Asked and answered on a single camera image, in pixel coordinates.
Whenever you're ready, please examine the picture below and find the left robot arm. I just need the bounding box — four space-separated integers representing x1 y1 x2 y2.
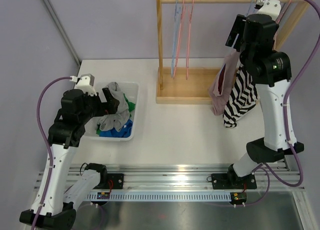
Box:
19 89 118 229

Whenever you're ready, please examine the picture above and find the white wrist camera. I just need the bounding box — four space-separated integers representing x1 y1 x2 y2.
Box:
255 0 282 21
70 74 97 96

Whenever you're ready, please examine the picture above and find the aluminium mounting rail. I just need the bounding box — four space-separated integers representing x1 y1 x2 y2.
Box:
33 149 306 192

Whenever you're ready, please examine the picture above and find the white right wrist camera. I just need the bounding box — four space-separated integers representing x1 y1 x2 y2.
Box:
255 0 282 21

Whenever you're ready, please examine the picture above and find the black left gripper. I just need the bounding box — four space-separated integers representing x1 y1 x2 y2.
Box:
78 87 119 124

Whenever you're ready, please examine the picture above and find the wooden clothes rack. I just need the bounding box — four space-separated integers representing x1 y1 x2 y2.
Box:
155 0 318 105

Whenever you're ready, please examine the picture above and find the blue tank top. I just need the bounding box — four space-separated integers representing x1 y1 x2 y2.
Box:
96 119 133 138

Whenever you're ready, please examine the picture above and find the black white striped tank top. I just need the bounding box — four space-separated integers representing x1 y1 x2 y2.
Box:
222 64 259 128

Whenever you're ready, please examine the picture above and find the grey tank top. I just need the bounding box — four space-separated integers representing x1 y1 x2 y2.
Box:
97 82 130 132

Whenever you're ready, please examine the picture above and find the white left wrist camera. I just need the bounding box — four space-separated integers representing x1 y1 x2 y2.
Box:
70 74 97 96

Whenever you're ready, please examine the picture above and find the mauve tank top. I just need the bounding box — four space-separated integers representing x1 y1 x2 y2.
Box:
208 50 240 116

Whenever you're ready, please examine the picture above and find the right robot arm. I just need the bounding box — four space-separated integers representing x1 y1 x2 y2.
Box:
226 14 304 189

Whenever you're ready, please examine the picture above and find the white slotted cable duct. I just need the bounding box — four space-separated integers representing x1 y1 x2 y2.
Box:
84 191 231 202

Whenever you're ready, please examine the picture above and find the white plastic basket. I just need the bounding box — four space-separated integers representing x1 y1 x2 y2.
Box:
83 82 139 141

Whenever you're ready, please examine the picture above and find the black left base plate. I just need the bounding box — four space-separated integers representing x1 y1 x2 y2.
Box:
96 173 125 190

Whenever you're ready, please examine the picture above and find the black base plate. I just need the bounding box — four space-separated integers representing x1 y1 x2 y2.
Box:
96 173 125 190
211 173 257 190

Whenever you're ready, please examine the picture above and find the green tank top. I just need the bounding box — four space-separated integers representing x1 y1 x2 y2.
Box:
97 94 136 129

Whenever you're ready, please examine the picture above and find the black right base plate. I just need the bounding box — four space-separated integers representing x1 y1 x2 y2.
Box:
211 173 257 190

